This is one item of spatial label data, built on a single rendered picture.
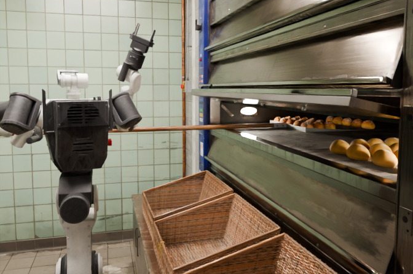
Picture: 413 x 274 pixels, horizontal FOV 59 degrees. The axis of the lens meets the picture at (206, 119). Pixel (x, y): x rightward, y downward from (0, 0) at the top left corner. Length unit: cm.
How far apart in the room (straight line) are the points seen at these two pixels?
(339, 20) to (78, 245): 141
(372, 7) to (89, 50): 273
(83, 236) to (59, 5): 228
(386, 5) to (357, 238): 67
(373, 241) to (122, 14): 291
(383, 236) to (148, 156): 269
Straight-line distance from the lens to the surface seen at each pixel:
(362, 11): 121
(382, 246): 117
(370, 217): 122
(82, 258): 184
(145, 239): 223
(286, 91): 126
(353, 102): 98
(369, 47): 118
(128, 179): 358
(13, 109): 164
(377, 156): 137
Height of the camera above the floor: 144
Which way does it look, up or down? 5 degrees down
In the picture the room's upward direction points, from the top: straight up
